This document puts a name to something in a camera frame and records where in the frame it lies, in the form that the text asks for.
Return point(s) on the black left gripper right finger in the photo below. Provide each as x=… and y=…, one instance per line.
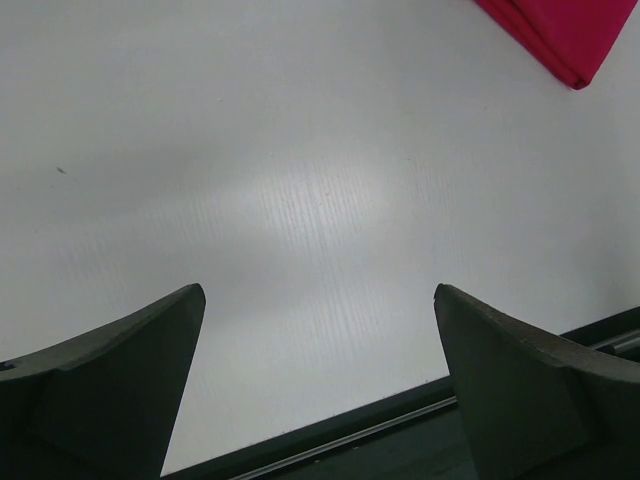
x=535, y=405

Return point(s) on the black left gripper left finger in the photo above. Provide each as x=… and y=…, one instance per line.
x=101, y=405

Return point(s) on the magenta t shirt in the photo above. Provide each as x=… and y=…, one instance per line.
x=571, y=39

